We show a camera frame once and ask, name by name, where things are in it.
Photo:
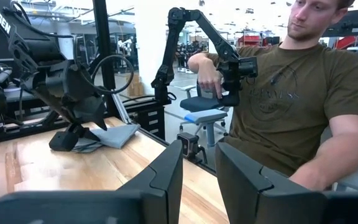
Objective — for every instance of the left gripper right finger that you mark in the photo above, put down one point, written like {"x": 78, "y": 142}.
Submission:
{"x": 244, "y": 193}

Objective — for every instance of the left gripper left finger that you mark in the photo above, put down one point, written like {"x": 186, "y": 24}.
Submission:
{"x": 160, "y": 193}

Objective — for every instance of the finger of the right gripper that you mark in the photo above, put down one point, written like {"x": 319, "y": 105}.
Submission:
{"x": 90, "y": 110}
{"x": 61, "y": 141}

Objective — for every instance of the grey cloth napkin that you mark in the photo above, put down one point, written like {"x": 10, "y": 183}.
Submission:
{"x": 117, "y": 135}

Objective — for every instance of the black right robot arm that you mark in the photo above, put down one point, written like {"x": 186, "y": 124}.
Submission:
{"x": 26, "y": 40}

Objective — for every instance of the cardboard box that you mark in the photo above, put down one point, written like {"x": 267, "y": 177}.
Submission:
{"x": 135, "y": 85}

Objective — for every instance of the black drawer cabinet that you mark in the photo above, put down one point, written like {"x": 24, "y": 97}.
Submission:
{"x": 149, "y": 119}

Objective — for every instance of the light blue stool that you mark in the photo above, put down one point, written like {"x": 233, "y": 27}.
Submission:
{"x": 205, "y": 116}

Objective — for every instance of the dark blue office chair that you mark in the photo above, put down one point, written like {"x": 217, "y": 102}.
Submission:
{"x": 202, "y": 104}

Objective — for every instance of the person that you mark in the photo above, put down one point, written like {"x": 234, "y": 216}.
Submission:
{"x": 291, "y": 102}

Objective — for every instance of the person's hand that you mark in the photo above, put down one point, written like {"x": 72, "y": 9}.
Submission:
{"x": 210, "y": 77}

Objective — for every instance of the black monitor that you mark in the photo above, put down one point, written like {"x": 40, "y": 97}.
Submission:
{"x": 350, "y": 21}

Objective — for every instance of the small black table camera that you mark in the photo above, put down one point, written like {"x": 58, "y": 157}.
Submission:
{"x": 190, "y": 147}

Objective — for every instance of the black metal rig frame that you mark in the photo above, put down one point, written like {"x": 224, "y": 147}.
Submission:
{"x": 102, "y": 37}

